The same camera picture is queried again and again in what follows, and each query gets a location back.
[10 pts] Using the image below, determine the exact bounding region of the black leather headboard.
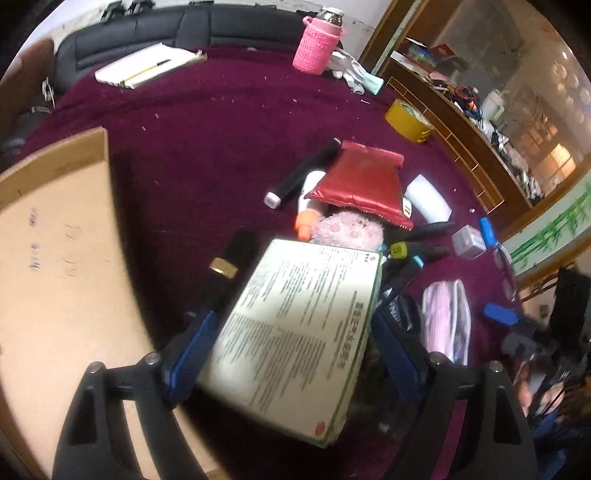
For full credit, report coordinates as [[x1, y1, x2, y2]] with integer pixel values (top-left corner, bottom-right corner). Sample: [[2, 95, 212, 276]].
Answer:
[[49, 3, 308, 94]]

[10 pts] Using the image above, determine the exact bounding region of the pink white pouch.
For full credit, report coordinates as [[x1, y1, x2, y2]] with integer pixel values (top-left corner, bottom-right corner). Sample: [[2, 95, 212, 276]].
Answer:
[[421, 280, 472, 366]]

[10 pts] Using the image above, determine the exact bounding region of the black marker yellow cap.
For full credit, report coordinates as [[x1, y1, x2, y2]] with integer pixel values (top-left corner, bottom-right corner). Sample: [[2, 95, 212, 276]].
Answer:
[[384, 221, 455, 262]]

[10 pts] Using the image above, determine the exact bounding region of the white cloth bundle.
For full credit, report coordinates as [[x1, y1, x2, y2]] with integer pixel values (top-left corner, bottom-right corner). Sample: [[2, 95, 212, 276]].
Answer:
[[328, 48, 385, 95]]

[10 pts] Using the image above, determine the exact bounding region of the black marker white cap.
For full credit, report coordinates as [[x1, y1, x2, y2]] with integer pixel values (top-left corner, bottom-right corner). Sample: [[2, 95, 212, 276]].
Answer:
[[263, 138, 342, 209]]

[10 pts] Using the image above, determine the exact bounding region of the small white cube box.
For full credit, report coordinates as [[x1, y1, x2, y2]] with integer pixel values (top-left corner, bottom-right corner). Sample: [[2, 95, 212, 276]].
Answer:
[[451, 225, 487, 260]]

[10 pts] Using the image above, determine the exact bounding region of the brown cardboard box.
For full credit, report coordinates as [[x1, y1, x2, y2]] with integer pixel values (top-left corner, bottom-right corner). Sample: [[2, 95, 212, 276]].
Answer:
[[0, 126, 230, 480]]

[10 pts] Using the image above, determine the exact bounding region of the red foil snack packet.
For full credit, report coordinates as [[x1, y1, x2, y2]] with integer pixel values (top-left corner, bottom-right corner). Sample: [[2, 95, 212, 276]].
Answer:
[[305, 141, 414, 231]]

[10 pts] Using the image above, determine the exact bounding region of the black marker blue cap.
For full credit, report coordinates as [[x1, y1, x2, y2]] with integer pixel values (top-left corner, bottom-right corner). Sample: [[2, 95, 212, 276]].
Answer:
[[380, 255, 425, 302]]

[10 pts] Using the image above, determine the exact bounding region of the yellow pencil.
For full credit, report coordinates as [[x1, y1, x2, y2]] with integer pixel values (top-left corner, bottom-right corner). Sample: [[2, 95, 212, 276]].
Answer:
[[118, 59, 170, 88]]

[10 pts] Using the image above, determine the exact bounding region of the wooden side shelf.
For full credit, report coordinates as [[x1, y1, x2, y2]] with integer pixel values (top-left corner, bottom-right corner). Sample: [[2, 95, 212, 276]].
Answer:
[[359, 0, 591, 232]]

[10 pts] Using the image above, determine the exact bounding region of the white tube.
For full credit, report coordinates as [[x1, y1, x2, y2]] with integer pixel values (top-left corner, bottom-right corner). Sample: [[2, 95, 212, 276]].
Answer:
[[405, 174, 452, 223]]

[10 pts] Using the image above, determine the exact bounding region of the yellow packing tape roll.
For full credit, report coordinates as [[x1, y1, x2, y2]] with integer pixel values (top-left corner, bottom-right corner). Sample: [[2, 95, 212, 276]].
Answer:
[[385, 99, 435, 144]]

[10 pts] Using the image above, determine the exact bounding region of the white green printed box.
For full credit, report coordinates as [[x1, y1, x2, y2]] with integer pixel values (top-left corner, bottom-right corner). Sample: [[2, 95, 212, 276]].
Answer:
[[197, 239, 382, 448]]

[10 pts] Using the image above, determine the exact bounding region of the pink knitted sleeve bottle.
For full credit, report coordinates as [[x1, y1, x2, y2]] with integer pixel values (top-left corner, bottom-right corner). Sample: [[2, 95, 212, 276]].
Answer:
[[293, 6, 345, 76]]

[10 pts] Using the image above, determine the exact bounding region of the white open notebook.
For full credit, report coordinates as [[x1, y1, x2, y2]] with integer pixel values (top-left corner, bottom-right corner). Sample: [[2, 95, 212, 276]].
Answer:
[[94, 43, 207, 89]]

